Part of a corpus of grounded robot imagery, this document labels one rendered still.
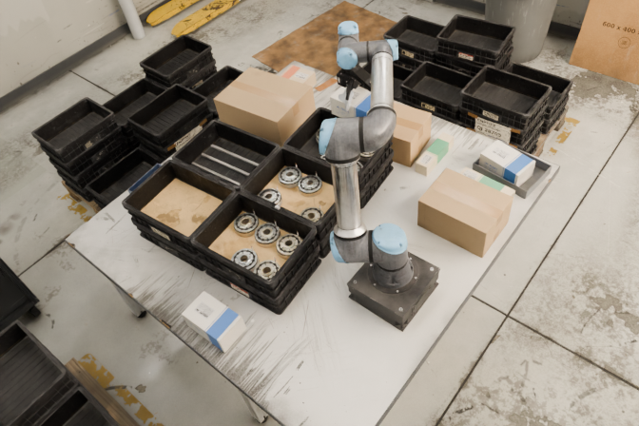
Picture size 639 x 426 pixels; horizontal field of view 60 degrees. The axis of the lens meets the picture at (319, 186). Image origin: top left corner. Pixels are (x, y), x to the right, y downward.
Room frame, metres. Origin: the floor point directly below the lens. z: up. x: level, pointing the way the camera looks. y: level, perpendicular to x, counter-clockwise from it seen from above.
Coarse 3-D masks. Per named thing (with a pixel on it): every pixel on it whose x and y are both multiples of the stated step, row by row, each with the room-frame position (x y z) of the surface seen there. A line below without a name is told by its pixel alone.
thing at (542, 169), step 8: (520, 152) 1.71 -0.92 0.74; (536, 160) 1.64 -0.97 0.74; (480, 168) 1.65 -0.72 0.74; (536, 168) 1.63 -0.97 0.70; (544, 168) 1.61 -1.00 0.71; (488, 176) 1.62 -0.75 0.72; (496, 176) 1.58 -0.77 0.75; (536, 176) 1.58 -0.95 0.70; (544, 176) 1.56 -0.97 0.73; (504, 184) 1.55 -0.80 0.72; (512, 184) 1.52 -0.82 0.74; (528, 184) 1.54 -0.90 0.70; (536, 184) 1.52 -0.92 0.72; (520, 192) 1.49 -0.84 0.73; (528, 192) 1.48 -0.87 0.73
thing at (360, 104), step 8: (344, 88) 1.86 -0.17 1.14; (360, 88) 1.84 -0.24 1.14; (336, 96) 1.82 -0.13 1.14; (360, 96) 1.79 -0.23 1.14; (368, 96) 1.78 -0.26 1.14; (336, 104) 1.80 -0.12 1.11; (352, 104) 1.75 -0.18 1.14; (360, 104) 1.74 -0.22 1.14; (368, 104) 1.73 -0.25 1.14; (336, 112) 1.80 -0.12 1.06; (344, 112) 1.77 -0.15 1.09; (352, 112) 1.74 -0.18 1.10; (360, 112) 1.71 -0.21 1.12
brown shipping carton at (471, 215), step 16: (448, 176) 1.53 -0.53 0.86; (464, 176) 1.51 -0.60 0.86; (432, 192) 1.46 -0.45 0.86; (448, 192) 1.44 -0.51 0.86; (464, 192) 1.43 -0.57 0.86; (480, 192) 1.41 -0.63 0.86; (496, 192) 1.40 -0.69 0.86; (432, 208) 1.38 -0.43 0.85; (448, 208) 1.36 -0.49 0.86; (464, 208) 1.35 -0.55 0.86; (480, 208) 1.33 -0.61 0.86; (496, 208) 1.32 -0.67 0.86; (432, 224) 1.38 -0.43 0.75; (448, 224) 1.32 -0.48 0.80; (464, 224) 1.28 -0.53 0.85; (480, 224) 1.26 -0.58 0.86; (496, 224) 1.27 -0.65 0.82; (448, 240) 1.32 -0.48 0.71; (464, 240) 1.27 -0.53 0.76; (480, 240) 1.22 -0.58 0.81; (480, 256) 1.22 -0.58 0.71
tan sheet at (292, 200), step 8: (272, 184) 1.67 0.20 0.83; (280, 184) 1.66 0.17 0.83; (328, 184) 1.62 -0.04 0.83; (280, 192) 1.62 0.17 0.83; (288, 192) 1.61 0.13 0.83; (296, 192) 1.60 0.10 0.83; (320, 192) 1.58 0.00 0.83; (328, 192) 1.57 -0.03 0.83; (288, 200) 1.57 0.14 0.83; (296, 200) 1.56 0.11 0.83; (304, 200) 1.55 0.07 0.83; (312, 200) 1.55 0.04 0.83; (320, 200) 1.54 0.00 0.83; (328, 200) 1.53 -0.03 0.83; (288, 208) 1.52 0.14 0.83; (296, 208) 1.51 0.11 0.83; (304, 208) 1.51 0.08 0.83; (320, 208) 1.49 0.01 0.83; (328, 208) 1.48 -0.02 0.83
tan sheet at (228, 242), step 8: (232, 224) 1.48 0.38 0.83; (224, 232) 1.45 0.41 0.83; (232, 232) 1.44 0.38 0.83; (216, 240) 1.42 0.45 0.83; (224, 240) 1.41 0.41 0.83; (232, 240) 1.40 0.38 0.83; (240, 240) 1.40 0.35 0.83; (248, 240) 1.39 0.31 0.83; (216, 248) 1.37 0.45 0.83; (224, 248) 1.37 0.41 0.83; (232, 248) 1.36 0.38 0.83; (240, 248) 1.35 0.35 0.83; (256, 248) 1.34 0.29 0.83; (264, 248) 1.33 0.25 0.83; (272, 248) 1.33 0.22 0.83; (224, 256) 1.33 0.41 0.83; (264, 256) 1.30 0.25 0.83; (272, 256) 1.29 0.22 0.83; (280, 264) 1.25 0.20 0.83
